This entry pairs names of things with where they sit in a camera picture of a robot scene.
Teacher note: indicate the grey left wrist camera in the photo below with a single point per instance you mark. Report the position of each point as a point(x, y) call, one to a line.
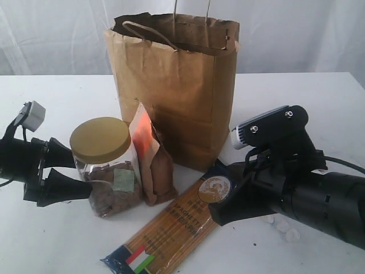
point(31, 116)

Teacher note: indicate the clear jar gold lid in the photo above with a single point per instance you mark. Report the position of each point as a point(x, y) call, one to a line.
point(107, 159)

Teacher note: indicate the white crumpled pellet near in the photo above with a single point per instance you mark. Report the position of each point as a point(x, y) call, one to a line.
point(292, 235)

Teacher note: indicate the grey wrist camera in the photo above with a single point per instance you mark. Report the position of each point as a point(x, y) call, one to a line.
point(268, 127)
point(31, 116)

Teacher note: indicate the white crumpled pellet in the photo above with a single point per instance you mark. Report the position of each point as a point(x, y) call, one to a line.
point(292, 235)
point(269, 219)
point(283, 226)

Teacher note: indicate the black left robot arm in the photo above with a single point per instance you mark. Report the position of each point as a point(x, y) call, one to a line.
point(15, 161)

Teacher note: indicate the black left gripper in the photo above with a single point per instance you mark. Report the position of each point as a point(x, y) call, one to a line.
point(57, 187)

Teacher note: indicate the white crumpled pellet left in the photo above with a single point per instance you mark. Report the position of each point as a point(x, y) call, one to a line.
point(269, 219)

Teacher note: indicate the spaghetti package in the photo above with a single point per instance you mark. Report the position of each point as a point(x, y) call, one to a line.
point(164, 243)

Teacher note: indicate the small brown coffee pouch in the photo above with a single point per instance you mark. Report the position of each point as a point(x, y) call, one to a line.
point(156, 165)

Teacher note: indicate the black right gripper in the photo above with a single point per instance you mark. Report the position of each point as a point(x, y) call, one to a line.
point(277, 178)

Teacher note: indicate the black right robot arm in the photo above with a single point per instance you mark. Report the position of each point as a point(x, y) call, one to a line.
point(345, 204)

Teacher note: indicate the large brown paper bag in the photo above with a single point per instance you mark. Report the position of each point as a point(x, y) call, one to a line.
point(182, 69)

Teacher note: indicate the white crumpled pellet middle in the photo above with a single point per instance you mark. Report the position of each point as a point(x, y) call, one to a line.
point(283, 226)

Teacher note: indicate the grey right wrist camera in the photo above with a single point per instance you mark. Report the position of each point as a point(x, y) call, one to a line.
point(268, 127)

